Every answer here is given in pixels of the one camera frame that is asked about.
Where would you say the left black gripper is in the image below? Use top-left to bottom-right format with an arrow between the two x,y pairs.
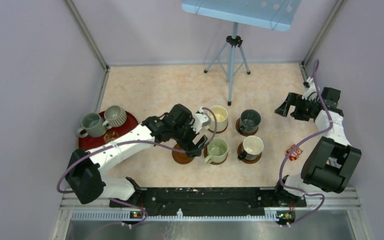
171,117 -> 208,158

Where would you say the dark wooden coaster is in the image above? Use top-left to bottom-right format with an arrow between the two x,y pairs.
171,143 -> 194,165
208,126 -> 228,134
235,118 -> 259,137
237,143 -> 262,164
203,147 -> 228,166

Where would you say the light green mug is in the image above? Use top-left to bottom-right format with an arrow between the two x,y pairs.
204,138 -> 229,165

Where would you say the dark grey cup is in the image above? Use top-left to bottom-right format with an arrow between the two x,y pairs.
240,109 -> 261,133

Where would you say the cream mug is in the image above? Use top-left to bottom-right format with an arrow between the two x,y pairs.
208,105 -> 229,132

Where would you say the white cup dark inside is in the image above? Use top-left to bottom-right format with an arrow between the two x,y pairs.
242,135 -> 265,156

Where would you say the grey ribbed cup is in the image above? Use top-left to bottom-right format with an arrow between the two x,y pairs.
102,105 -> 127,129

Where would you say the grey green mug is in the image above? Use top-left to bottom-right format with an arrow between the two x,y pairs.
76,112 -> 112,138

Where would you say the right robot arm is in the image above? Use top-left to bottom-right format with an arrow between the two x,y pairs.
273,87 -> 362,206

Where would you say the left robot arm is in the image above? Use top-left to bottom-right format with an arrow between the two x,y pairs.
59,104 -> 215,207

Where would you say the red owl figurine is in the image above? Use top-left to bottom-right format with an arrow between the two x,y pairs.
285,144 -> 303,161

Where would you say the blue music stand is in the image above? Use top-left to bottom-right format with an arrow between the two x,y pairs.
182,0 -> 303,107

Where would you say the red round tray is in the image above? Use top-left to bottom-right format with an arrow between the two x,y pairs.
77,111 -> 139,151

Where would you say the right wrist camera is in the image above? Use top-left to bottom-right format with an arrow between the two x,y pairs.
301,76 -> 320,101

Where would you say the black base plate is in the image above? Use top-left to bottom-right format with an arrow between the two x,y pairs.
127,187 -> 307,217

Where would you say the aluminium frame rail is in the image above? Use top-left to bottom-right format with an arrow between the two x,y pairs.
51,187 -> 374,240

